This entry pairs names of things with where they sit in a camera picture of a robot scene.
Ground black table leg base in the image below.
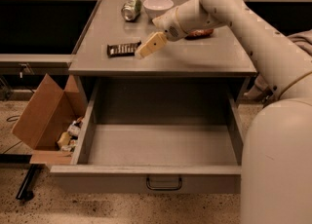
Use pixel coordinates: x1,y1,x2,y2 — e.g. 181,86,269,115
0,154,42,202

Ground open cardboard box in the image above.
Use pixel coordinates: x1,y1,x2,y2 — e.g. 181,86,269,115
12,74,88,166

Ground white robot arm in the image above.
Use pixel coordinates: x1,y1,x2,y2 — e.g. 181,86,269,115
137,0,312,224

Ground grey cabinet counter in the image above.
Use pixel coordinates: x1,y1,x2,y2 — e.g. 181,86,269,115
69,0,256,80

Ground crushed green soda can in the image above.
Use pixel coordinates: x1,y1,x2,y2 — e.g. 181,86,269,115
121,0,142,21

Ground chocolate rxbar dark wrapper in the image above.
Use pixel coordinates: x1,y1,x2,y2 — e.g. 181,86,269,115
106,41,141,58

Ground black drawer handle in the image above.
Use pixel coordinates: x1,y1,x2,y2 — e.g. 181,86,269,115
145,177,182,191

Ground white ceramic bowl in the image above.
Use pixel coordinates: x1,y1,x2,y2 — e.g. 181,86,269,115
143,0,174,19

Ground open grey top drawer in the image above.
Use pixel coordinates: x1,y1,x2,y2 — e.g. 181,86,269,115
51,78,243,194

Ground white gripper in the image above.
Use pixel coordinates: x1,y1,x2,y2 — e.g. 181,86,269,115
136,6,188,59

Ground trash items in box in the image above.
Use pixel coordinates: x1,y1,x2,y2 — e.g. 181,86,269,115
57,117,83,152

